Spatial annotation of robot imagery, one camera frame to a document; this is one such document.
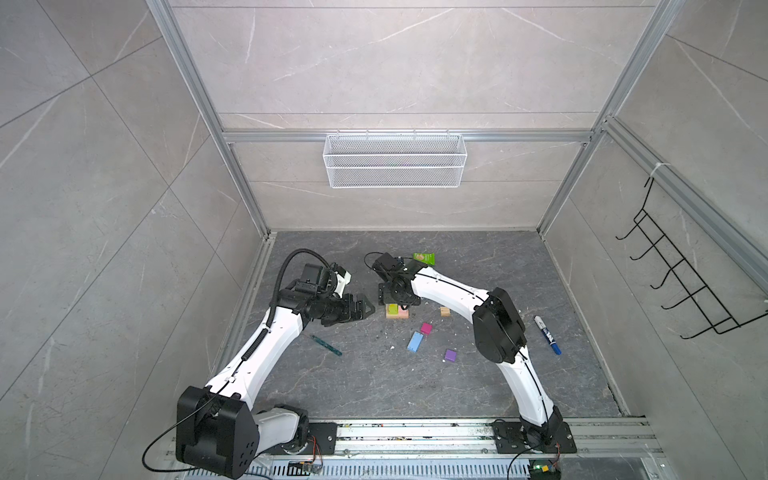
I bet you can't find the natural wood block long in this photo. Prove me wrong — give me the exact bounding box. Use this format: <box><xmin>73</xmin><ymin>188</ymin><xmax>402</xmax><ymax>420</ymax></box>
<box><xmin>385</xmin><ymin>304</ymin><xmax>409</xmax><ymax>319</ymax></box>

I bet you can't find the light blue block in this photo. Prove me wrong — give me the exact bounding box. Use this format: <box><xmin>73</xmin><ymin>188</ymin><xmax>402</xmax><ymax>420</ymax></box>
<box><xmin>407</xmin><ymin>332</ymin><xmax>424</xmax><ymax>352</ymax></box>

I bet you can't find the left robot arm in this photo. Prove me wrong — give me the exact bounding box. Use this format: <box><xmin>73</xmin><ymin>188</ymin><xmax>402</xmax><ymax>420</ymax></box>
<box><xmin>141</xmin><ymin>248</ymin><xmax>375</xmax><ymax>479</ymax></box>

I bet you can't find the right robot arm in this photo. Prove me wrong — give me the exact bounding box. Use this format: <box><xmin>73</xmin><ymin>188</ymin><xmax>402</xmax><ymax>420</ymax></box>
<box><xmin>368</xmin><ymin>253</ymin><xmax>565</xmax><ymax>448</ymax></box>

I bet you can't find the purple cube block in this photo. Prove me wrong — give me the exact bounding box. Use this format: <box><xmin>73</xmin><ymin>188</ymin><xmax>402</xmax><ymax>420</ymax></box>
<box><xmin>444</xmin><ymin>349</ymin><xmax>458</xmax><ymax>363</ymax></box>

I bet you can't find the green snack packet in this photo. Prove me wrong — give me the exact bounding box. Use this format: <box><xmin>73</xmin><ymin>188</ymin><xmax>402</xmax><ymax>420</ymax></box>
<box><xmin>413</xmin><ymin>253</ymin><xmax>436</xmax><ymax>266</ymax></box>

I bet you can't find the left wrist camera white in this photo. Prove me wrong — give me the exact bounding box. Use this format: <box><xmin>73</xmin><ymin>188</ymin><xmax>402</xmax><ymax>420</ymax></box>
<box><xmin>333</xmin><ymin>266</ymin><xmax>351</xmax><ymax>297</ymax></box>

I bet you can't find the green handled tool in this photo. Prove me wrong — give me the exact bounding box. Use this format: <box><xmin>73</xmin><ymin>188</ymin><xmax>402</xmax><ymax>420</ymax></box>
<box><xmin>310</xmin><ymin>335</ymin><xmax>343</xmax><ymax>357</ymax></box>

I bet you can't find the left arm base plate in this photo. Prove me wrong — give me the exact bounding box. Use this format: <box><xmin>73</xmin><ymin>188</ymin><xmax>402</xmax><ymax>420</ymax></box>
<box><xmin>267</xmin><ymin>422</ymin><xmax>339</xmax><ymax>456</ymax></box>

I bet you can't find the white wire mesh basket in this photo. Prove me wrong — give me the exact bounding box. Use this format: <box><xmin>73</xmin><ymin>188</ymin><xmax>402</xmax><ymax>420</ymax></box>
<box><xmin>322</xmin><ymin>133</ymin><xmax>468</xmax><ymax>189</ymax></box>

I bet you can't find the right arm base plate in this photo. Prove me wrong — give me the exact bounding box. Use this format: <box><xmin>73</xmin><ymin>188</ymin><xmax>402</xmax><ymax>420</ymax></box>
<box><xmin>489</xmin><ymin>419</ymin><xmax>577</xmax><ymax>454</ymax></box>

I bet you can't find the aluminium mounting rail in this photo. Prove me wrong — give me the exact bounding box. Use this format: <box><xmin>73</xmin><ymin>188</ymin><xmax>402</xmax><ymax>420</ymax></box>
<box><xmin>161</xmin><ymin>417</ymin><xmax>661</xmax><ymax>480</ymax></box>

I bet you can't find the black wire hook rack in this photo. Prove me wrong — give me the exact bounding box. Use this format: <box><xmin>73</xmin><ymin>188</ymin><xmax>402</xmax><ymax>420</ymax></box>
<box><xmin>615</xmin><ymin>178</ymin><xmax>767</xmax><ymax>340</ymax></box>

